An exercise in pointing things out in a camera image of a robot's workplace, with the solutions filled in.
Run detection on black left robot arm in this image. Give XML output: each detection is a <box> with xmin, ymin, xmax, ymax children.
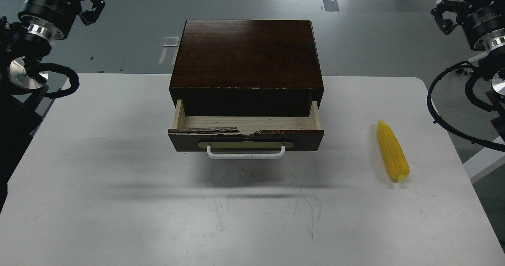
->
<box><xmin>0</xmin><ymin>0</ymin><xmax>106</xmax><ymax>178</ymax></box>

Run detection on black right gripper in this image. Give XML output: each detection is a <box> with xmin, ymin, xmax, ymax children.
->
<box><xmin>430</xmin><ymin>0</ymin><xmax>505</xmax><ymax>51</ymax></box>

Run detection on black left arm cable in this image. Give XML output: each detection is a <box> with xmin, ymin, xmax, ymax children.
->
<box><xmin>24</xmin><ymin>62</ymin><xmax>80</xmax><ymax>99</ymax></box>

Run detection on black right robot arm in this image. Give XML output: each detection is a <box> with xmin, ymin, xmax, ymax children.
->
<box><xmin>431</xmin><ymin>0</ymin><xmax>505</xmax><ymax>138</ymax></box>

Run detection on dark wooden cabinet box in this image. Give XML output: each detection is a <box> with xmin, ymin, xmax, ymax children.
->
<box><xmin>169</xmin><ymin>19</ymin><xmax>324</xmax><ymax>117</ymax></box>

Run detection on yellow corn cob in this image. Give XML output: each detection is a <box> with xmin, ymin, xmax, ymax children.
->
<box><xmin>376</xmin><ymin>119</ymin><xmax>410</xmax><ymax>183</ymax></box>

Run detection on white side table edge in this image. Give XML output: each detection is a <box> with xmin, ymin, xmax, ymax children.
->
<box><xmin>463</xmin><ymin>148</ymin><xmax>505</xmax><ymax>184</ymax></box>

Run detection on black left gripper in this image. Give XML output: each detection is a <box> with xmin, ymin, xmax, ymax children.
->
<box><xmin>18</xmin><ymin>0</ymin><xmax>106</xmax><ymax>33</ymax></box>

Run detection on wooden drawer with white handle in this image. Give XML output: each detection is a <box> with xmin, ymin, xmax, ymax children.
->
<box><xmin>168</xmin><ymin>100</ymin><xmax>324</xmax><ymax>160</ymax></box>

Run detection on white floor tape marks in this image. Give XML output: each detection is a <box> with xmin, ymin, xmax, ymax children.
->
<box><xmin>157</xmin><ymin>36</ymin><xmax>180</xmax><ymax>64</ymax></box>

